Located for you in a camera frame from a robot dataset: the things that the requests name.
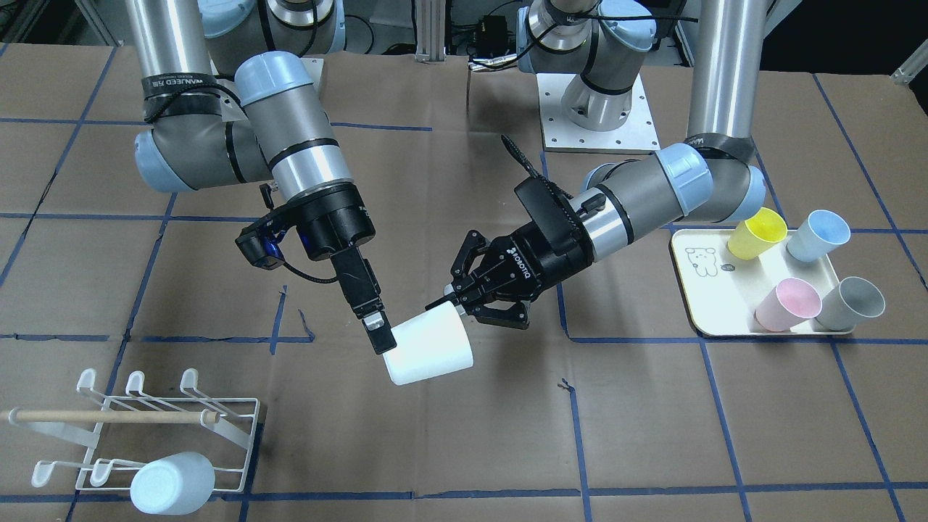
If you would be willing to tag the white wire cup rack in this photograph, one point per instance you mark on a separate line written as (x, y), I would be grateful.
(120, 432)

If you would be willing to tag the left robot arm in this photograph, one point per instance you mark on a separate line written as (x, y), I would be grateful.
(708, 177)

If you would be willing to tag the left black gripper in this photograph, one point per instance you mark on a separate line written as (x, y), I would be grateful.
(523, 257)

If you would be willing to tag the cream serving tray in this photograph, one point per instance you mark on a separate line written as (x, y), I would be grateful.
(722, 291)

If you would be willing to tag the white plastic cup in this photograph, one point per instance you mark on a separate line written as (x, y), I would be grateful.
(431, 344)

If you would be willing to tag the yellow plastic cup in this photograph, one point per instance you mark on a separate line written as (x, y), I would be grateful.
(757, 234)

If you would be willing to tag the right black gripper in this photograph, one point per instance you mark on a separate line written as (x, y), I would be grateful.
(342, 223)

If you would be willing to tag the aluminium frame post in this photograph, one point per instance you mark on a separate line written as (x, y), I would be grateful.
(430, 24)

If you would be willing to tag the light blue plastic cup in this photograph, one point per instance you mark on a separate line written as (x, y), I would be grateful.
(175, 485)

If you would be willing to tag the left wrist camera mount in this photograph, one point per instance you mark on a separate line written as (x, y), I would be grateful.
(550, 209)

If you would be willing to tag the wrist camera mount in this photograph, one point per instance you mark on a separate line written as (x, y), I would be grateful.
(259, 243)
(550, 209)

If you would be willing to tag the black power box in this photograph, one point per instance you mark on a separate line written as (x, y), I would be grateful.
(491, 36)

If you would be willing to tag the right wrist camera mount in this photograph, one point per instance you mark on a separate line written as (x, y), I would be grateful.
(259, 243)

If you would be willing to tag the grey plastic cup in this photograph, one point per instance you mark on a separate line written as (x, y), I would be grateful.
(851, 302)

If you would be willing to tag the light blue cup far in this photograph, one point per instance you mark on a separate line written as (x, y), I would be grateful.
(822, 232)

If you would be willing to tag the pink plastic cup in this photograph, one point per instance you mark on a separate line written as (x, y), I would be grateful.
(789, 303)

